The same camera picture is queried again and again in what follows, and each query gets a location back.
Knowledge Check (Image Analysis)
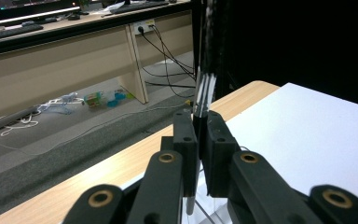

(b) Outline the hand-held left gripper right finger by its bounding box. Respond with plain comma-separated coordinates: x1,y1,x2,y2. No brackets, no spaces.
204,110,241,199

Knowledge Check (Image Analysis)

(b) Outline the beige office desk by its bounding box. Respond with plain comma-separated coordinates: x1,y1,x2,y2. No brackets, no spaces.
0,0,200,174

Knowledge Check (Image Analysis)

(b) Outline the white cable bundle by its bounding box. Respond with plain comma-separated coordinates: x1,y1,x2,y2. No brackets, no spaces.
0,91,86,138

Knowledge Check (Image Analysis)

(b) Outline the blue plastic item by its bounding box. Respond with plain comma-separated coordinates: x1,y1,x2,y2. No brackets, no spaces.
106,88,135,108

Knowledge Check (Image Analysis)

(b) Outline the white wall socket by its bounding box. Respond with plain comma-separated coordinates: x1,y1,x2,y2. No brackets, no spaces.
132,19,157,36

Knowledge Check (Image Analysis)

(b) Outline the black monitor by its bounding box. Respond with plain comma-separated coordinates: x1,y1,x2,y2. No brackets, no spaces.
0,0,76,11

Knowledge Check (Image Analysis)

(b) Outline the green box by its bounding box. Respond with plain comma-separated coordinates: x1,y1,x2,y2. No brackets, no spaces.
83,91,104,109

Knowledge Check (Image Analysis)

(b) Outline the black power cable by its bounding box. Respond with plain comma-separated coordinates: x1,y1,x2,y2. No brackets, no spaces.
150,24,198,100
139,28,198,81

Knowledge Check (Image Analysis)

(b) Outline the black curtain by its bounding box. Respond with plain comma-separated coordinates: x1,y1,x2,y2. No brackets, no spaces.
195,0,358,110

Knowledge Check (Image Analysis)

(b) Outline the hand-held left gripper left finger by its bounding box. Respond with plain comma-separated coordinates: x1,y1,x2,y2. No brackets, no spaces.
172,110,200,199

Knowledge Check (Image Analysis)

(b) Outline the white table sheet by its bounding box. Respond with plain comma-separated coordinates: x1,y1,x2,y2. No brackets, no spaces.
120,82,358,224

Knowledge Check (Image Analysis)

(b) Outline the thin white floor cable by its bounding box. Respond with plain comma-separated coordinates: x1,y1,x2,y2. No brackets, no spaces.
0,104,188,157

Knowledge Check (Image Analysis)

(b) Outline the black makeup brush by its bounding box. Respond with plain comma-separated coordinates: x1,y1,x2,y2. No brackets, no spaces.
186,65,217,217

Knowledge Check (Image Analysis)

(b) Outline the grey floor cable cover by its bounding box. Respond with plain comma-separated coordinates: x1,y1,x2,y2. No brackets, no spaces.
0,105,42,131

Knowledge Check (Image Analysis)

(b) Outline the clear acrylic organizer box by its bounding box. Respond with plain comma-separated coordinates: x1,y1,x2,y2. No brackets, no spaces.
182,167,231,224

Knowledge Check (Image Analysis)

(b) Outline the black keyboard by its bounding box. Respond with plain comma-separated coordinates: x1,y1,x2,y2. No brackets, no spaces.
0,23,45,44
109,0,171,15

